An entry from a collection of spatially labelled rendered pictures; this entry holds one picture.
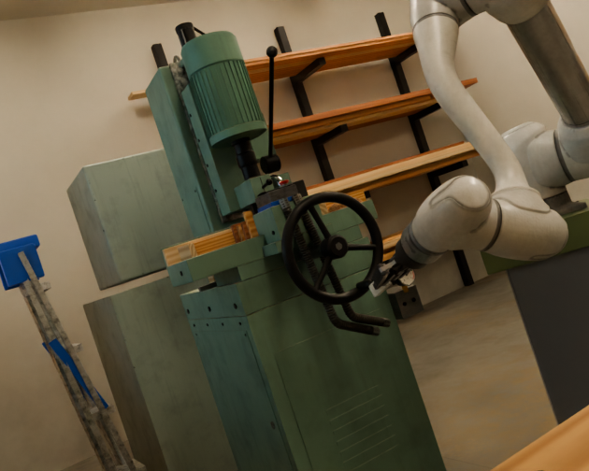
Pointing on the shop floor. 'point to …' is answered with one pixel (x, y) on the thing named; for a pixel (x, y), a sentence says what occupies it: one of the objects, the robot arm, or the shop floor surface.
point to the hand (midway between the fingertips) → (380, 285)
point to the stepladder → (62, 349)
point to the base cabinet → (316, 389)
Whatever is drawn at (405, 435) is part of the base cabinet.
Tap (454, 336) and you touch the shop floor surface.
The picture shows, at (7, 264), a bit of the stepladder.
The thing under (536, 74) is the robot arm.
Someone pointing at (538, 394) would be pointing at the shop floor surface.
